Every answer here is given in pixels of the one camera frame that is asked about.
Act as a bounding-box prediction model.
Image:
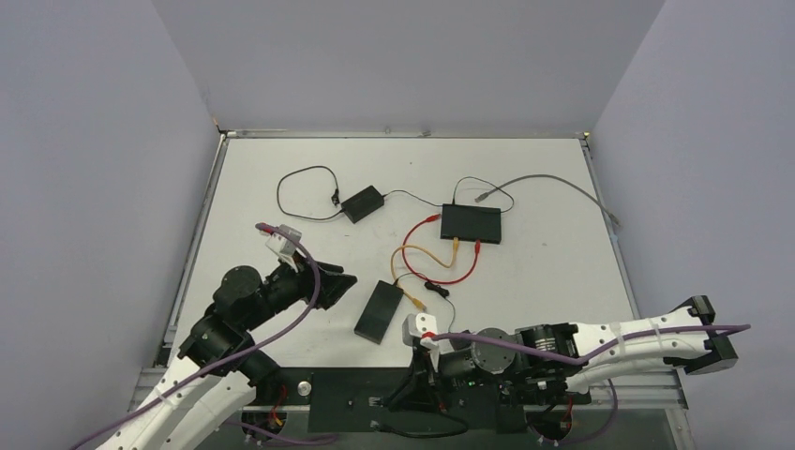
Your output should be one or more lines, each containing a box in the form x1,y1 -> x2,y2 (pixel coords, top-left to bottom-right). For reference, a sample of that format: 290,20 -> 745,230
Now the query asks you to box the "orange ethernet cable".
389,236 -> 462,313

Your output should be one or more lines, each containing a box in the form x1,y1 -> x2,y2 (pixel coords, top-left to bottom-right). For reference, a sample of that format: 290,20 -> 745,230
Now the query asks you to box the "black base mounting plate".
244,367 -> 591,439

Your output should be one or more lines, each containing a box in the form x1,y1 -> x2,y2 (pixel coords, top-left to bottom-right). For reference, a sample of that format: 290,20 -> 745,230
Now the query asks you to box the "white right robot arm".
371,296 -> 750,413

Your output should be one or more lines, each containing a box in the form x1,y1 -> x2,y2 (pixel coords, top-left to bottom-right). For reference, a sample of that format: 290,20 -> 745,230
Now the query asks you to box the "black adapter mains cable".
276,165 -> 347,222

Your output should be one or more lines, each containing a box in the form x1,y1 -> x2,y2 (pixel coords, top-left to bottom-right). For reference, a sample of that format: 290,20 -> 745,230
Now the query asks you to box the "red ethernet cable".
400,213 -> 485,287

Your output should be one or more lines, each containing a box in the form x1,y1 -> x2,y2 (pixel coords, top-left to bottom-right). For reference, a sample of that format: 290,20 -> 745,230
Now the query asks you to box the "aluminium frame rail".
127,367 -> 687,412

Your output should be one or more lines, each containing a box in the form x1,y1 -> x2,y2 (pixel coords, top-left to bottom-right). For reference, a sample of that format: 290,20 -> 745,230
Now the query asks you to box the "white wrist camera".
261,224 -> 302,272
401,313 -> 440,371

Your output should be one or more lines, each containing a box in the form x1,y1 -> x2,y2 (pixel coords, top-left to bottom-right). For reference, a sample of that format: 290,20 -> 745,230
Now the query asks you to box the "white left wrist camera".
261,224 -> 302,272

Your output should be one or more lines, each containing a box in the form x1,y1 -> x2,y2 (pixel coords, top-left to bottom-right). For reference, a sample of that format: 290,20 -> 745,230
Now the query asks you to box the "grey ethernet cable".
474,173 -> 623,229

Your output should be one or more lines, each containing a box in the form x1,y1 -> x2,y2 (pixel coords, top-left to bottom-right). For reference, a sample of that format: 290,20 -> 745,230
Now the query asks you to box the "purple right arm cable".
428,323 -> 753,447

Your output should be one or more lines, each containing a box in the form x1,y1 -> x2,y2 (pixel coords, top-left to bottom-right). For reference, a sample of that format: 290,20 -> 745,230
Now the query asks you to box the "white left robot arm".
102,260 -> 357,449

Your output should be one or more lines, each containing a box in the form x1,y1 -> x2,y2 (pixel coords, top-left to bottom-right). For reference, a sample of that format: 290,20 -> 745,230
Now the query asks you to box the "black power plug cable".
391,272 -> 461,333

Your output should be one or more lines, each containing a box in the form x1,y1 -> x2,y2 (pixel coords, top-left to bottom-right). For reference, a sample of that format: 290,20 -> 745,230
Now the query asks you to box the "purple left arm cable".
67,222 -> 341,450

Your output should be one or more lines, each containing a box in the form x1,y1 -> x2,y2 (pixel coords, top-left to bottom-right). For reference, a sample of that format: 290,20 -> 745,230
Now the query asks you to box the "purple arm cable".
67,222 -> 341,450
428,323 -> 753,447

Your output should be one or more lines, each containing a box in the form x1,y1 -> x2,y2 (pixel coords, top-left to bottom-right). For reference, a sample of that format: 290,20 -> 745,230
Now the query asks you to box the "black network switch box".
440,203 -> 503,245

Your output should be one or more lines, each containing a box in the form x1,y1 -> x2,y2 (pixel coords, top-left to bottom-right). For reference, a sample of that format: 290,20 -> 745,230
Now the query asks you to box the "small black power brick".
341,186 -> 385,224

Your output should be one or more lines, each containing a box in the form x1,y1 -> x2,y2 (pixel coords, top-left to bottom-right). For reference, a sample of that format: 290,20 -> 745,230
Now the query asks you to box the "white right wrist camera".
401,313 -> 440,371

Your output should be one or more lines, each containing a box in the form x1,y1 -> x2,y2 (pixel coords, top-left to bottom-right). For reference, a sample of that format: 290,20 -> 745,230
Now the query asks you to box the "black ribbed power adapter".
353,280 -> 404,345

